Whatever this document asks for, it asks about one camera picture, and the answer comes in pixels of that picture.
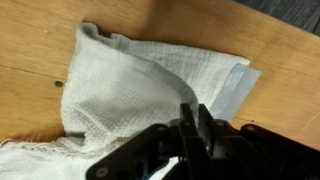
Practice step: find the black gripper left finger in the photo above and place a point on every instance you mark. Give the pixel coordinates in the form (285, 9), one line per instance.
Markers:
(140, 146)

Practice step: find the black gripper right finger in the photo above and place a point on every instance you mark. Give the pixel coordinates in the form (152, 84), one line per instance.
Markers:
(266, 153)

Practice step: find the white towel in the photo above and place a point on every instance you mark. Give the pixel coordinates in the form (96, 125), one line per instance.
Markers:
(116, 93)

